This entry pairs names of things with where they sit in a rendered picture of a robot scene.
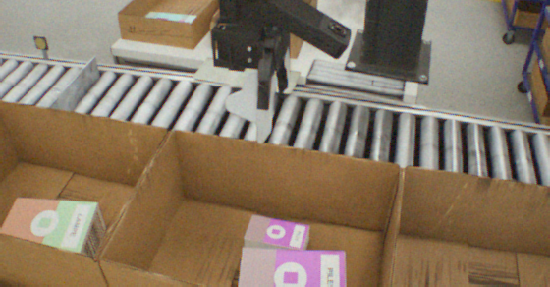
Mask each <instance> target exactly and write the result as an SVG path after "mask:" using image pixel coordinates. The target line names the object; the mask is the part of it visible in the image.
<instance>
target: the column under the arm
mask: <svg viewBox="0 0 550 287"><path fill-rule="evenodd" d="M427 4H428V0H365V5H366V7H365V15H364V23H363V29H357V31H356V36H355V39H354V42H353V45H352V48H351V50H350V53H349V56H348V59H347V62H346V65H345V67H344V70H346V71H353V72H359V73H365V74H371V76H377V77H384V78H390V79H396V80H403V81H408V82H414V83H420V84H421V85H426V86H428V83H429V74H430V65H431V61H430V56H431V47H432V40H427V39H426V40H425V39H422V35H423V31H424V27H425V17H426V12H427V9H428V6H427Z"/></svg>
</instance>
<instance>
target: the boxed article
mask: <svg viewBox="0 0 550 287"><path fill-rule="evenodd" d="M308 239H309V225H304V224H299V223H295V222H290V221H285V220H279V219H274V218H268V217H263V216H258V215H254V216H253V217H252V219H251V222H250V224H249V227H248V230H247V233H246V236H245V248H261V249H281V250H303V251H306V248H307V245H308Z"/></svg>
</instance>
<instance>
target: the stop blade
mask: <svg viewBox="0 0 550 287"><path fill-rule="evenodd" d="M96 61H97V60H96V56H93V57H92V58H91V59H90V60H89V61H88V62H87V63H86V64H85V66H84V68H83V69H82V70H81V71H80V72H79V73H78V74H77V75H76V76H75V77H74V79H73V80H72V81H71V82H70V83H69V84H68V85H67V86H66V87H65V88H64V89H63V91H62V92H61V93H60V94H59V95H58V96H57V97H56V98H55V99H54V101H53V102H52V103H51V104H49V105H48V106H47V107H52V108H58V109H63V110H69V111H72V110H73V109H74V108H75V107H76V106H77V105H78V103H79V102H80V100H81V99H82V98H83V97H84V96H85V95H86V94H87V93H88V91H89V89H90V88H91V87H92V86H93V85H94V84H95V83H96V82H97V80H98V79H99V78H100V74H99V71H98V67H97V63H96Z"/></svg>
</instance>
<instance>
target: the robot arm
mask: <svg viewBox="0 0 550 287"><path fill-rule="evenodd" d="M219 6H220V11H219V17H218V18H217V19H216V21H215V26H214V27H213V29H212V30H211V40H212V51H213V62H214V66H213V67H217V68H224V69H229V71H235V72H242V73H243V72H244V71H245V69H246V68H251V69H258V72H250V73H248V74H247V75H246V76H245V79H244V87H243V89H242V90H241V91H238V92H235V93H233V94H230V95H228V96H227V98H226V99H225V108H226V110H227V111H229V112H231V113H233V114H236V115H238V116H240V117H243V118H245V119H247V120H250V121H251V122H253V123H254V124H256V125H257V139H258V142H259V143H263V142H264V141H265V139H266V138H267V137H268V135H269V134H270V132H271V123H272V114H273V98H274V93H275V85H276V82H275V79H274V77H273V76H274V75H275V76H276V78H277V88H278V92H281V93H283V92H284V91H285V90H286V89H287V88H288V87H289V81H290V59H291V34H293V35H295V36H297V37H298V38H300V39H302V40H303V41H305V42H307V43H308V44H310V45H312V46H314V47H315V48H317V49H320V50H321V51H323V52H325V54H326V55H328V56H330V57H332V58H333V59H335V60H338V59H340V58H341V57H342V55H343V54H344V53H345V51H346V50H347V49H348V47H349V45H350V41H351V37H352V33H351V30H350V29H349V28H348V27H346V26H344V25H343V24H341V23H339V22H338V21H336V20H334V19H333V18H331V17H329V16H328V15H326V14H324V13H323V12H321V11H319V10H318V9H316V8H314V7H313V6H311V5H309V4H308V3H306V2H304V1H303V0H219ZM220 24H226V25H225V26H222V25H220ZM219 25H220V26H219ZM218 26H219V28H218ZM215 41H217V51H218V59H217V56H216V44H215Z"/></svg>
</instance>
